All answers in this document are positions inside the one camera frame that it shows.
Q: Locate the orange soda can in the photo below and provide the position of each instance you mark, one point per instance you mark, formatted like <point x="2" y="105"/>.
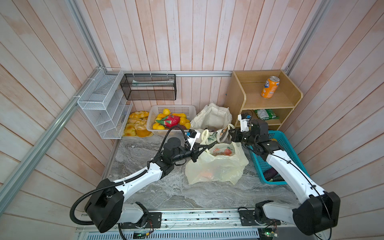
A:
<point x="270" y="87"/>

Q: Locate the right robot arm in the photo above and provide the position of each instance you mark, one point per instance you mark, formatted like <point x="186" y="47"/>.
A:
<point x="318" y="210"/>

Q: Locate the dragon fruit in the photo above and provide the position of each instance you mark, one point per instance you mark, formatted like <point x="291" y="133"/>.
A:
<point x="169" y="121"/>

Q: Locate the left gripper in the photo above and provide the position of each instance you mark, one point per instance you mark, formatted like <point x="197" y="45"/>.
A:
<point x="197" y="150"/>

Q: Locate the white plastic basket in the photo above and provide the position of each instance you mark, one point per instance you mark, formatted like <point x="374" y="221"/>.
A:
<point x="162" y="117"/>

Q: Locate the yellow plastic bag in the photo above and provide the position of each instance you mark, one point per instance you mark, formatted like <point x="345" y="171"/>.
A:
<point x="224" y="162"/>

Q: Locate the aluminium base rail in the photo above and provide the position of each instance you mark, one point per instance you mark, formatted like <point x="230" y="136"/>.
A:
<point x="202" y="224"/>

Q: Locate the canvas tote bag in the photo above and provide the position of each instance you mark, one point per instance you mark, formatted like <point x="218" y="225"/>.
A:
<point x="213" y="122"/>

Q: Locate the wooden shelf unit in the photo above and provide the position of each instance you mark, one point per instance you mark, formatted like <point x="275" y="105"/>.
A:
<point x="244" y="96"/>

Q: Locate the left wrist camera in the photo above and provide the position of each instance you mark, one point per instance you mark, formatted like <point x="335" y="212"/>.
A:
<point x="192" y="136"/>

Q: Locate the purple eggplant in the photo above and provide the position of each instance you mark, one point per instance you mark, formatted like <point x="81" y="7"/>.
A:
<point x="269" y="174"/>

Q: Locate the black mesh basket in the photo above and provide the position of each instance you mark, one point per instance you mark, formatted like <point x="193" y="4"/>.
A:
<point x="149" y="87"/>

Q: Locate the green snack packet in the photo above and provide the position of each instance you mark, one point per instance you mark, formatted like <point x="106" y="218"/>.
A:
<point x="266" y="114"/>

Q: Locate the white wire rack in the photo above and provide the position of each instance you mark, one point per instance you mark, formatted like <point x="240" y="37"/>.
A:
<point x="104" y="103"/>

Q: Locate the teal plastic basket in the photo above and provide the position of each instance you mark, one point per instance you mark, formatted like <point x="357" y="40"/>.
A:
<point x="261" y="166"/>

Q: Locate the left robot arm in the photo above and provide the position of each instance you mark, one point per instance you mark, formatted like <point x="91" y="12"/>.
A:
<point x="106" y="206"/>

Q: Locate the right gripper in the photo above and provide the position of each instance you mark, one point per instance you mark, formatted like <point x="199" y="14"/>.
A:
<point x="234" y="136"/>

